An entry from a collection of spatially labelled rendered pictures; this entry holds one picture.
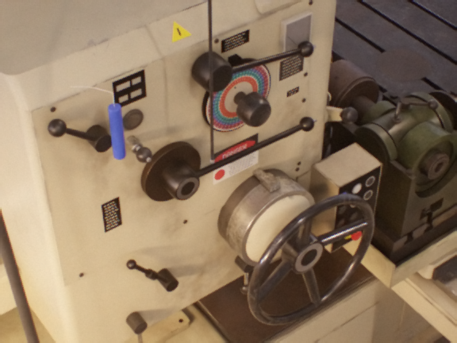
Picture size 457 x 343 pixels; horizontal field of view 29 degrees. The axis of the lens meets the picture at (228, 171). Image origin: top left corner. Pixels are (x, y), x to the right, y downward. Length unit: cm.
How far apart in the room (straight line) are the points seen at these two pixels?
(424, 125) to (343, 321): 85
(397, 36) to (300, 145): 126
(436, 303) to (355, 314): 36
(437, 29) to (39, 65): 205
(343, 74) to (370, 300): 84
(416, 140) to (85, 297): 100
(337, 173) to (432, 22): 134
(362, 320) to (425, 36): 107
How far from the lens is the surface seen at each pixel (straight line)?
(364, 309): 311
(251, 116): 186
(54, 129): 165
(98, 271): 203
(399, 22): 346
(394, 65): 322
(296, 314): 220
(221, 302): 289
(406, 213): 253
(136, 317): 219
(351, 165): 228
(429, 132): 249
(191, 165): 195
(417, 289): 288
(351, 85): 262
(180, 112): 186
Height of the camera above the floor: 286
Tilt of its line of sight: 43 degrees down
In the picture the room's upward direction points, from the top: straight up
